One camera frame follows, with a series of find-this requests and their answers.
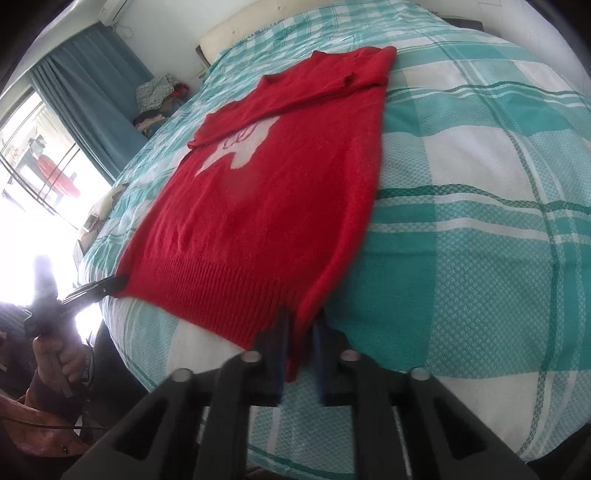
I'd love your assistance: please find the cream padded headboard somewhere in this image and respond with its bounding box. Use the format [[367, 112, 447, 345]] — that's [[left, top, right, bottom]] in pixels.
[[196, 0, 333, 65]]

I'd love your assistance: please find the pile of clothes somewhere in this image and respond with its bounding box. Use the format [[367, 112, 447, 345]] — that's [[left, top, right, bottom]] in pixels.
[[133, 74, 192, 137]]

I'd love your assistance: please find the person's left forearm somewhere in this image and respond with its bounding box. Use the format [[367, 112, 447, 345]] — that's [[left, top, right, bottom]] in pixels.
[[0, 369, 95, 457]]

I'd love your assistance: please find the patterned pillow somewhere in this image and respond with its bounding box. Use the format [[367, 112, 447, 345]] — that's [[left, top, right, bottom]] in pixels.
[[78, 185, 129, 245]]

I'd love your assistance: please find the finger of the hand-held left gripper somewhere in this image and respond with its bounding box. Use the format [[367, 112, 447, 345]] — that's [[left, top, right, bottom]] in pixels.
[[62, 274, 130, 308]]

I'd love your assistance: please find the white air conditioner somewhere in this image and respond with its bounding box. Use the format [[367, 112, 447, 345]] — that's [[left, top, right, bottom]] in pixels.
[[98, 0, 132, 25]]

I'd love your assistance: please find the red knitted sweater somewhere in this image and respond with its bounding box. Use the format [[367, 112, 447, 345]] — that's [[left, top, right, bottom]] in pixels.
[[113, 46, 398, 384]]

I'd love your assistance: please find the person's left hand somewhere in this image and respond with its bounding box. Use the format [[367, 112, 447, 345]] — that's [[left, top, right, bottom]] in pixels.
[[32, 335, 93, 398]]

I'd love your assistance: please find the blue curtain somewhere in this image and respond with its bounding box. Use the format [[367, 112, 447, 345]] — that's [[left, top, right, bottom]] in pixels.
[[30, 25, 155, 185]]

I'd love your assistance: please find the dark nightstand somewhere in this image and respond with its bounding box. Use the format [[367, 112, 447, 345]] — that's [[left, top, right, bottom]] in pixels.
[[443, 15, 485, 33]]

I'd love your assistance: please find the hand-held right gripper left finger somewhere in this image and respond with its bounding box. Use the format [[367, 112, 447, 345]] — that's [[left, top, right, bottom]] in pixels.
[[60, 307, 293, 480]]

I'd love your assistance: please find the red hanging garment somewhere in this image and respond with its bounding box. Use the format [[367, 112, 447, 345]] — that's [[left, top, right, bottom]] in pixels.
[[37, 154, 79, 198]]

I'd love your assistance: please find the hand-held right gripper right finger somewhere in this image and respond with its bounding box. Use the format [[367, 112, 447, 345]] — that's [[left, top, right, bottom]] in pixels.
[[313, 323, 541, 480]]

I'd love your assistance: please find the teal plaid bed sheet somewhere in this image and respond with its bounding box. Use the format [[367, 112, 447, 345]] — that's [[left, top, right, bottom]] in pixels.
[[76, 0, 591, 480]]

